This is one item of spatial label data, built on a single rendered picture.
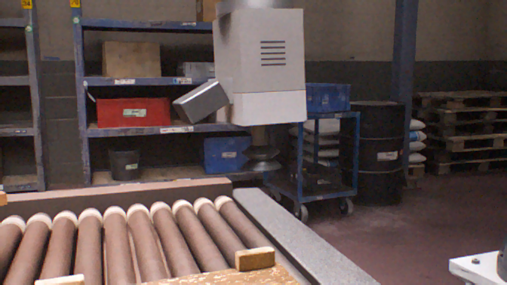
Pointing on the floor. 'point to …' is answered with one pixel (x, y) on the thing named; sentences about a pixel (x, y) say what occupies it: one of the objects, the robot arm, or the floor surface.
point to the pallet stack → (462, 130)
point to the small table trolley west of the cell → (302, 196)
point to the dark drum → (374, 151)
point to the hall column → (404, 72)
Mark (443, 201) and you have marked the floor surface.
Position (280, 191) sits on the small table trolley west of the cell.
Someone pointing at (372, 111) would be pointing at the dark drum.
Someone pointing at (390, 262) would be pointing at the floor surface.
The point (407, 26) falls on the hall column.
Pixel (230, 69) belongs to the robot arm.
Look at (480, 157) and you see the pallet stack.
